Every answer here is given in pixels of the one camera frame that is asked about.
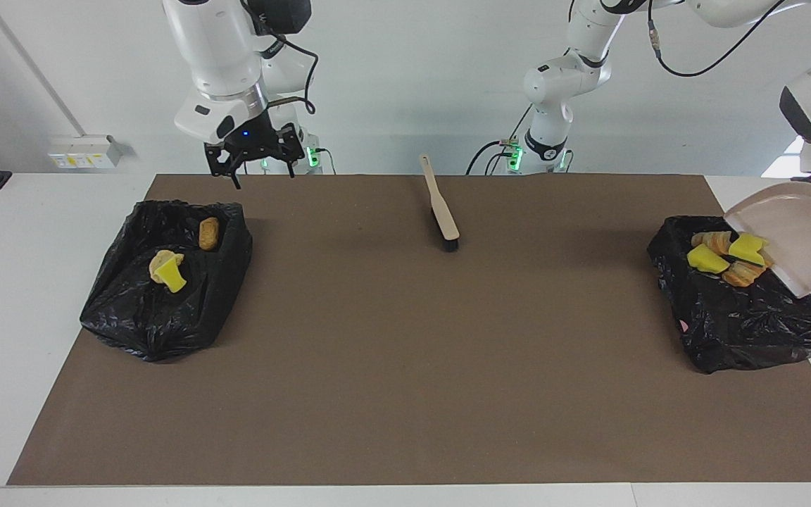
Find black bagged bin pink patch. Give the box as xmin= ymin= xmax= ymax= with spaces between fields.
xmin=646 ymin=215 xmax=811 ymax=375

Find white wall socket box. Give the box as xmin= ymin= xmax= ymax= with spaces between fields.
xmin=48 ymin=134 xmax=122 ymax=170

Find beige plastic dustpan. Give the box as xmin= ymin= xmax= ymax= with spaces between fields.
xmin=723 ymin=181 xmax=811 ymax=297

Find left arm base cable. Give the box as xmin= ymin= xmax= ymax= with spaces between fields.
xmin=465 ymin=139 xmax=519 ymax=175

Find yellow sponge piece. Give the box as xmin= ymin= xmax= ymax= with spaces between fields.
xmin=727 ymin=233 xmax=769 ymax=267
xmin=686 ymin=243 xmax=731 ymax=275

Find striped toy croissant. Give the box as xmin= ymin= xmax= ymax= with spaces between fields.
xmin=691 ymin=230 xmax=734 ymax=256
xmin=722 ymin=258 xmax=773 ymax=288

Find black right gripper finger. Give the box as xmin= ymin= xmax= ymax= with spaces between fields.
xmin=275 ymin=123 xmax=306 ymax=179
xmin=204 ymin=143 xmax=244 ymax=190

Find open black bag trash bin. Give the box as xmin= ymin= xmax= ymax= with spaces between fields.
xmin=80 ymin=199 xmax=254 ymax=363

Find brown table mat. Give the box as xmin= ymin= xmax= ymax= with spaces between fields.
xmin=6 ymin=174 xmax=811 ymax=487

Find pale bread piece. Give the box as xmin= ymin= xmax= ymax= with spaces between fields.
xmin=150 ymin=249 xmax=184 ymax=284

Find yellow sponge wedge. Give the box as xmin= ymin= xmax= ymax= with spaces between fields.
xmin=153 ymin=256 xmax=187 ymax=293

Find beige hand brush black bristles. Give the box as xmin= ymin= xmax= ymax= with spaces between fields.
xmin=419 ymin=155 xmax=462 ymax=253

